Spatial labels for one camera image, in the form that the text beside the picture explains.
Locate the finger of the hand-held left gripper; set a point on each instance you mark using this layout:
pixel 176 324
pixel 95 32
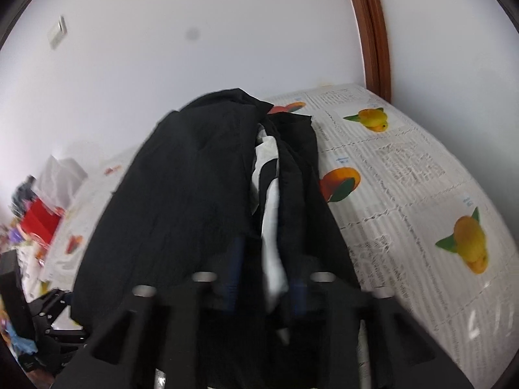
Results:
pixel 52 302
pixel 67 337

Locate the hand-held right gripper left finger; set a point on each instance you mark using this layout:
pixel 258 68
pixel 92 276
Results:
pixel 235 267

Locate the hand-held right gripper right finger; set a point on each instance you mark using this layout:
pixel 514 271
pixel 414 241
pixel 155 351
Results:
pixel 298 295

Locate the white blue black jacket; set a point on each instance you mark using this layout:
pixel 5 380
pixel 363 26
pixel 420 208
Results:
pixel 271 231

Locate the black zip jacket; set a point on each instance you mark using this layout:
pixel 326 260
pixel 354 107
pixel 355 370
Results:
pixel 182 190

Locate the blue crumpled cloth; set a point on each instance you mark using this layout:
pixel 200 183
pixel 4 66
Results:
pixel 20 340

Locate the red paper bag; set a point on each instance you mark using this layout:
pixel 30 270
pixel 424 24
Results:
pixel 38 221

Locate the dark plaid cloth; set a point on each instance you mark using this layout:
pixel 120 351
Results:
pixel 22 194

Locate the white plastic bag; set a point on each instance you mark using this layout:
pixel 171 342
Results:
pixel 61 174

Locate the fruit print bed sheet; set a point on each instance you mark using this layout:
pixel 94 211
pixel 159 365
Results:
pixel 405 190

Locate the white wall switch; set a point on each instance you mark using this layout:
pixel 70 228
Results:
pixel 56 34

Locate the brown wooden frame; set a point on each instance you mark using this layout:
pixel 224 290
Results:
pixel 371 28

